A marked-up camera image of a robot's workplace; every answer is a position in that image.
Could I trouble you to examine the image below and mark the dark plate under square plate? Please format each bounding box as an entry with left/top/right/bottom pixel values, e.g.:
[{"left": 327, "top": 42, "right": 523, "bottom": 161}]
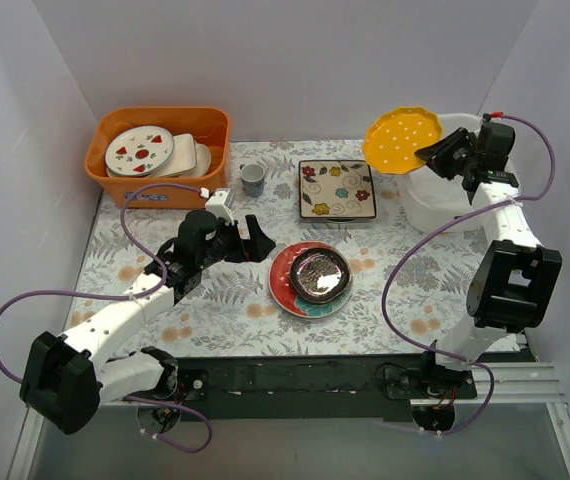
[{"left": 325, "top": 218, "right": 361, "bottom": 224}]

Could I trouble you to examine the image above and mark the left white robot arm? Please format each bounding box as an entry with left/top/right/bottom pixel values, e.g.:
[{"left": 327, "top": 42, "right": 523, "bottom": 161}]
[{"left": 19, "top": 210, "right": 276, "bottom": 434}]

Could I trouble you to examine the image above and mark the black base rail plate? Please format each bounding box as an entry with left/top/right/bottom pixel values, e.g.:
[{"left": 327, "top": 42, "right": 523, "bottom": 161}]
[{"left": 139, "top": 354, "right": 477, "bottom": 422}]

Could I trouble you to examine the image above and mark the clear pinkish glass plate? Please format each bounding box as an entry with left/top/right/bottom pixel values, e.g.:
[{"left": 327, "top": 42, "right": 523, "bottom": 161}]
[{"left": 289, "top": 247, "right": 352, "bottom": 304}]

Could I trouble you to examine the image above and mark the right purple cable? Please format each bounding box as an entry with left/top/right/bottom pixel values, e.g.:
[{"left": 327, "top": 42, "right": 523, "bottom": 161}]
[{"left": 380, "top": 110, "right": 557, "bottom": 435}]

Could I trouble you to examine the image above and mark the white plastic bin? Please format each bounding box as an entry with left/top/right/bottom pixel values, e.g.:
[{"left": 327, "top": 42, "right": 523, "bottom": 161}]
[{"left": 394, "top": 112, "right": 496, "bottom": 234}]

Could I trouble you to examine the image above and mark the large red teal plate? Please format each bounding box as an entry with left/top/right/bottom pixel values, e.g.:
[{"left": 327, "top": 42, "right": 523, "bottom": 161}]
[{"left": 269, "top": 241, "right": 352, "bottom": 320}]

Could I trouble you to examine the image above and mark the small grey white cup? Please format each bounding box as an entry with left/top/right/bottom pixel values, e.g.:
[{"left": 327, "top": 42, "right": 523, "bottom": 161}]
[{"left": 240, "top": 164, "right": 266, "bottom": 198}]

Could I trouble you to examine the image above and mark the orange plastic bin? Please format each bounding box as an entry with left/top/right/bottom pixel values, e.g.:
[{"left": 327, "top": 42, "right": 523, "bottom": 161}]
[{"left": 84, "top": 106, "right": 231, "bottom": 209}]

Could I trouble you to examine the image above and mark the square floral plate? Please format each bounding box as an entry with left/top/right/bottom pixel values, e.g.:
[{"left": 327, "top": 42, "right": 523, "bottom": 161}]
[{"left": 298, "top": 160, "right": 377, "bottom": 221}]

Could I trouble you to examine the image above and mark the cream rectangular plate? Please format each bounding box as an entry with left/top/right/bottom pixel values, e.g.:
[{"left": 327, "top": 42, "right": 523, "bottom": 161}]
[{"left": 154, "top": 133, "right": 197, "bottom": 178}]

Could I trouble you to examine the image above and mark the yellow dotted scalloped plate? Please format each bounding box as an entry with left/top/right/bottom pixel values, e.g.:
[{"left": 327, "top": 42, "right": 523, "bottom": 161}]
[{"left": 362, "top": 106, "right": 443, "bottom": 175}]

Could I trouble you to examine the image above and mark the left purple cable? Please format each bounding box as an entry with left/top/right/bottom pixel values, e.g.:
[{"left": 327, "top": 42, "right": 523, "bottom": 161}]
[{"left": 0, "top": 182, "right": 214, "bottom": 454}]

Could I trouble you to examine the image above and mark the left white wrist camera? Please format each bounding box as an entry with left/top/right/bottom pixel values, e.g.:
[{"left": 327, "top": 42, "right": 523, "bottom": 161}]
[{"left": 200, "top": 187, "right": 234, "bottom": 223}]

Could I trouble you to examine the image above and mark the purple cable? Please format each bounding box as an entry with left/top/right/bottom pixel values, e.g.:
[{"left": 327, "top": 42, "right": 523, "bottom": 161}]
[
  {"left": 0, "top": 182, "right": 214, "bottom": 454},
  {"left": 380, "top": 110, "right": 557, "bottom": 435}
]

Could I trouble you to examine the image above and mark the round watermelon pattern plate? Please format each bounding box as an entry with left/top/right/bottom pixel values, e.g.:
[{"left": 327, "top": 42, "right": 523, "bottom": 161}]
[{"left": 104, "top": 126, "right": 174, "bottom": 177}]

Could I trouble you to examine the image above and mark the small cream plate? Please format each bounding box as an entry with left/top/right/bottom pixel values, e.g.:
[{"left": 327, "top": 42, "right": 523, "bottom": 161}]
[{"left": 182, "top": 143, "right": 212, "bottom": 178}]

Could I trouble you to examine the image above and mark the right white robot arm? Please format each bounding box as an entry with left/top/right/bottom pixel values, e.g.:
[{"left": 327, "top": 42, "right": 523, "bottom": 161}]
[{"left": 416, "top": 115, "right": 562, "bottom": 398}]

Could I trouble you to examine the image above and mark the floral patterned table mat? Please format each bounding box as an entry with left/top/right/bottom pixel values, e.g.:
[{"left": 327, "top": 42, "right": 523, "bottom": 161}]
[{"left": 59, "top": 138, "right": 525, "bottom": 359}]

